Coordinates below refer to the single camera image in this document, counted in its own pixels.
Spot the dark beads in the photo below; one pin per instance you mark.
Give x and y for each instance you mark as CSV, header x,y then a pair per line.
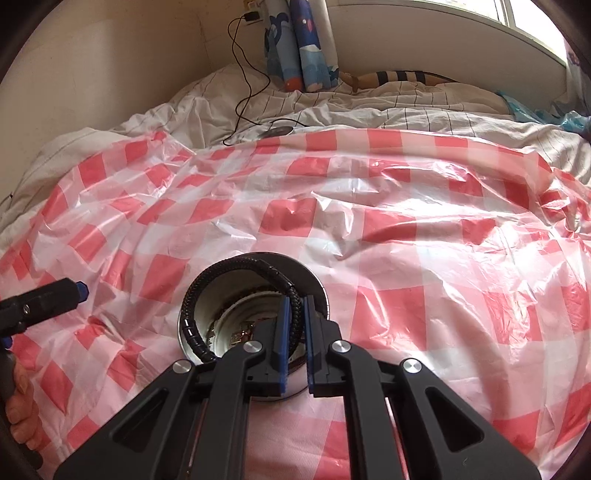
x,y
240,334

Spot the round metal tin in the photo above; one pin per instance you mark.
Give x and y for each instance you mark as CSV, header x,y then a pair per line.
x,y
212,304

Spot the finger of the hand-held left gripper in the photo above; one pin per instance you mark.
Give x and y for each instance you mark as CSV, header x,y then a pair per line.
x,y
51,297

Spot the person's left hand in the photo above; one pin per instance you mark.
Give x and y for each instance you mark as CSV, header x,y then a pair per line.
x,y
23,406

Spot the white printed curtain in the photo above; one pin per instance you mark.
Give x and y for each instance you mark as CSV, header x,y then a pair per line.
x,y
577,69

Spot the black oval device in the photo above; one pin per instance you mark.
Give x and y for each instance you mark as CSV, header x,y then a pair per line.
x,y
277,130

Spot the window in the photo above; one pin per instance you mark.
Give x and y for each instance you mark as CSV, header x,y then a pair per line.
x,y
531,18

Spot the red checkered plastic sheet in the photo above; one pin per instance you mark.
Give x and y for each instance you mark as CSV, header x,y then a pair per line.
x,y
415,230

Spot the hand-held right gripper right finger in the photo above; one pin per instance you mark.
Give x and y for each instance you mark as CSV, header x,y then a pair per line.
x,y
309,341

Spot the black charger plug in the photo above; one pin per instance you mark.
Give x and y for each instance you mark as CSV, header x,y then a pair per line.
x,y
252,17

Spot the striped plush toy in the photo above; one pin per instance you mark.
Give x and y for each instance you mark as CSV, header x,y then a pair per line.
x,y
406,76

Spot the blue cartoon print curtain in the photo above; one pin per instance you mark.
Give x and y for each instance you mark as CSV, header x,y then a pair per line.
x,y
314,46

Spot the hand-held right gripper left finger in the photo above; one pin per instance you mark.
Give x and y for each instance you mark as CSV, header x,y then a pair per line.
x,y
281,332

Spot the white striped duvet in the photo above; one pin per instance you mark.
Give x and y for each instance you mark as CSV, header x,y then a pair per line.
x,y
369,99

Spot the blue plastic bag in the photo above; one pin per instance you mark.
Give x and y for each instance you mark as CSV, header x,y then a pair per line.
x,y
570,121

